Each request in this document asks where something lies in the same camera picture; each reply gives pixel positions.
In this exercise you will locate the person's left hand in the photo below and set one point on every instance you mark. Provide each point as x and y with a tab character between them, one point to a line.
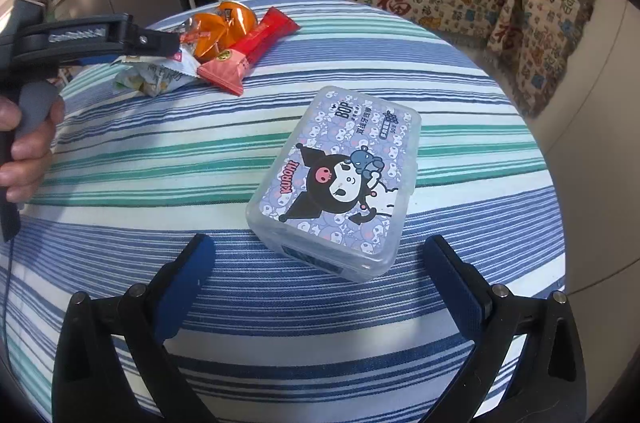
25	163

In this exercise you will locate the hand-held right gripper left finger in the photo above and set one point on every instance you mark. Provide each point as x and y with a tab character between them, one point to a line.
185	283

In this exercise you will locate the red snack packet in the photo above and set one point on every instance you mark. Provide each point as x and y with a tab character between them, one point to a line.
250	48

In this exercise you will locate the striped tablecloth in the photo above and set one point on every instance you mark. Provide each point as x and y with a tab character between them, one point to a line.
225	143

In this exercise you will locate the white cabinet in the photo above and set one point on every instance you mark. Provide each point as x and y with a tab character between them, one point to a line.
600	128

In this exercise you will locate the cartoon print plastic box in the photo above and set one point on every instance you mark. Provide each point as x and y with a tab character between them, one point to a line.
340	183

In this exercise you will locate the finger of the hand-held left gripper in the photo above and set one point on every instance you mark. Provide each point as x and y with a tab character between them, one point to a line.
95	60
155	40

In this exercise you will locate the yellow snack wrapper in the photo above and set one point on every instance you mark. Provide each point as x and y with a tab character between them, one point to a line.
155	78

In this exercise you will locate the orange foil wrapper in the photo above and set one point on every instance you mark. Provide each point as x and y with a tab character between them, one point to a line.
220	30

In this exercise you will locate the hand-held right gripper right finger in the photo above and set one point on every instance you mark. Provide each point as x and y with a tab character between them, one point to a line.
457	288

